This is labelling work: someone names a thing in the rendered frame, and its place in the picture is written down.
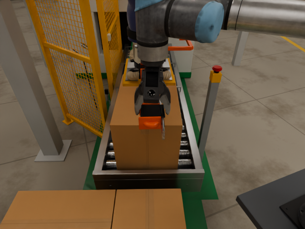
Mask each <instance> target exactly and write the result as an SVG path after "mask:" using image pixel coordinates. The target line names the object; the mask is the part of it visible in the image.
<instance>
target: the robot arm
mask: <svg viewBox="0 0 305 229"><path fill-rule="evenodd" d="M134 11H135V16H136V36H137V45H135V48H136V49H137V55H138V58H139V59H140V60H141V63H142V64H143V65H145V66H146V67H145V69H142V75H141V80H142V81H141V82H140V84H139V86H138V87H137V88H136V90H135V95H134V110H135V113H136V115H138V114H139V112H140V109H141V105H142V103H153V104H158V103H159V100H160V101H161V103H163V105H164V109H165V112H166V114H167V115H169V113H170V108H171V95H170V90H169V88H168V87H167V86H166V84H165V82H164V81H163V70H162V69H160V67H158V66H159V65H162V64H163V63H164V60H165V59H166V58H167V56H168V38H169V37H171V38H177V39H183V40H191V41H197V42H200V43H212V42H214V41H215V40H216V39H217V36H218V35H219V33H220V30H237V31H244V32H251V33H259V34H266V35H276V36H284V37H291V38H299V39H305V1H301V0H135V10H134ZM160 94H161V95H160ZM159 95H160V96H159ZM298 218H299V221H300V223H301V225H302V227H303V228H304V229H305V203H303V204H302V205H301V207H300V208H299V210H298Z"/></svg>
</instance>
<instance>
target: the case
mask: <svg viewBox="0 0 305 229"><path fill-rule="evenodd" d="M123 76H124V74H123ZM123 76H122V79H121V83H120V87H119V91H118V95H117V99H116V103H115V107H114V110H113V115H112V118H111V122H110V130H111V136H112V141H113V149H114V154H115V160H116V166H117V170H159V169H178V161H179V153H180V145H181V137H182V118H181V112H180V106H179V100H178V94H177V86H176V83H175V85H167V87H168V88H169V90H170V95H171V108H170V113H169V115H167V114H166V112H165V118H164V124H165V127H164V128H165V139H164V140H162V132H161V129H139V121H138V118H139V117H140V115H139V114H138V115H136V113H135V110H134V95H135V90H136V88H137V87H138V86H123ZM174 79H175V75H174ZM175 81H176V80H175ZM164 111H165V109H164Z"/></svg>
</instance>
